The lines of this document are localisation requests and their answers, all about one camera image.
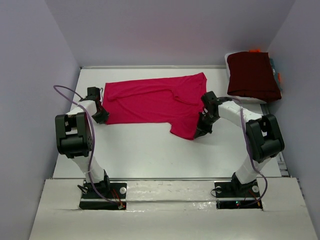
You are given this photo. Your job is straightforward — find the metal rail right side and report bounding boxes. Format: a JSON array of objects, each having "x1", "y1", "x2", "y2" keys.
[{"x1": 260, "y1": 103, "x2": 291, "y2": 178}]

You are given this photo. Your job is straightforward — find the teal orange item beside stack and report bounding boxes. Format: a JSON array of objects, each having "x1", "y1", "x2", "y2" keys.
[{"x1": 269, "y1": 58, "x2": 283, "y2": 92}]

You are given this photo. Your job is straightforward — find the dark red folded t-shirt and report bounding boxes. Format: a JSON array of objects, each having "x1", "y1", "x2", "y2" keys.
[{"x1": 226, "y1": 51, "x2": 282, "y2": 103}]

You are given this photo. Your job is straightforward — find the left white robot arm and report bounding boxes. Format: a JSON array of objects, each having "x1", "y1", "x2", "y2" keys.
[{"x1": 55, "y1": 86, "x2": 111, "y2": 199}]

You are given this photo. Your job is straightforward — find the orange object behind stack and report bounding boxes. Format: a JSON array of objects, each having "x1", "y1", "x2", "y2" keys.
[{"x1": 249, "y1": 49, "x2": 261, "y2": 53}]

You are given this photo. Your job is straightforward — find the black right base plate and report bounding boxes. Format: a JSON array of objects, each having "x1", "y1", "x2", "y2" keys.
[{"x1": 210, "y1": 180, "x2": 263, "y2": 210}]

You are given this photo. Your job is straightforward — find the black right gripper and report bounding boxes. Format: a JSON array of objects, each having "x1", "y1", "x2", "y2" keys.
[{"x1": 193, "y1": 112, "x2": 219, "y2": 139}]

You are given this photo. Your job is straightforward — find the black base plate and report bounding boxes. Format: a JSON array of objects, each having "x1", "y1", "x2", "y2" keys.
[
  {"x1": 210, "y1": 180, "x2": 263, "y2": 210},
  {"x1": 77, "y1": 181, "x2": 128, "y2": 211}
]

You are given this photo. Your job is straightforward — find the pink t-shirt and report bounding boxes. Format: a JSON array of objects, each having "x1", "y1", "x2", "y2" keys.
[{"x1": 102, "y1": 72, "x2": 207, "y2": 140}]

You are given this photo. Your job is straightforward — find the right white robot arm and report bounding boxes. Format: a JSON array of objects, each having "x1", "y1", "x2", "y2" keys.
[{"x1": 194, "y1": 91, "x2": 285, "y2": 196}]

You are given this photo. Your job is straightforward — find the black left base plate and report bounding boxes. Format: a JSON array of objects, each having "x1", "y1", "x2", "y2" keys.
[{"x1": 77, "y1": 181, "x2": 128, "y2": 211}]

